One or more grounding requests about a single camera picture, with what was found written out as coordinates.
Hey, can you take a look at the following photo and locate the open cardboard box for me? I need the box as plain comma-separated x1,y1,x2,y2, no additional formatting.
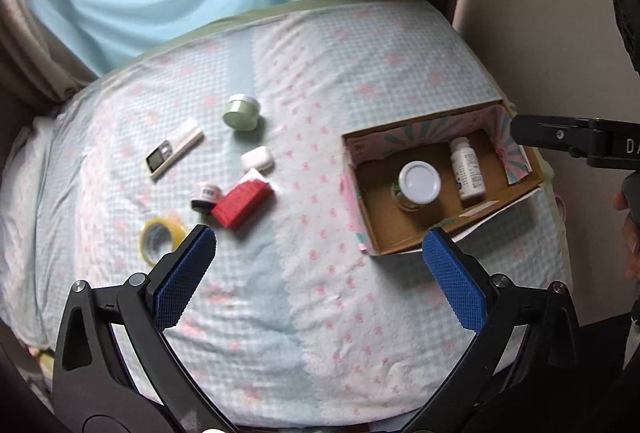
342,101,544,255

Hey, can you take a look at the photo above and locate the small black white jar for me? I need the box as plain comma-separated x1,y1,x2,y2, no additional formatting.
190,182,224,214

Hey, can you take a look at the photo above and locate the green jar white lid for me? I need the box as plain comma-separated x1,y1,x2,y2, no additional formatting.
390,161,442,212

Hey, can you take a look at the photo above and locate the person's hand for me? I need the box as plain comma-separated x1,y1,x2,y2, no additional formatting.
613,190,640,280

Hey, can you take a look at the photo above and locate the white pill bottle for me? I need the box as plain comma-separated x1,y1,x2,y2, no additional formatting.
449,136,486,201

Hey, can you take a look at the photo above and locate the left brown curtain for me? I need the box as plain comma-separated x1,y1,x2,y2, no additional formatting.
1,0,96,110

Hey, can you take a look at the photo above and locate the checked floral bed sheet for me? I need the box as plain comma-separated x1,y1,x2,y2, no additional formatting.
0,0,574,431

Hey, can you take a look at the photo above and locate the white remote control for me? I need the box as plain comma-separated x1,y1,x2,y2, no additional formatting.
145,119,204,180

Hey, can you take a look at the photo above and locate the white earbuds case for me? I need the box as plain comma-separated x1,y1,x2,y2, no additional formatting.
241,146,274,172

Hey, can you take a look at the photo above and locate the pale green cream jar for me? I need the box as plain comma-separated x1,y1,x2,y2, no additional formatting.
222,94,262,132

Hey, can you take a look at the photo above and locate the red carton box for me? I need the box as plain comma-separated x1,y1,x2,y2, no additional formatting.
210,168,273,231

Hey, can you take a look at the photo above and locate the yellow tape roll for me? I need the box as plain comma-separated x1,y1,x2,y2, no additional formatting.
139,219,186,266

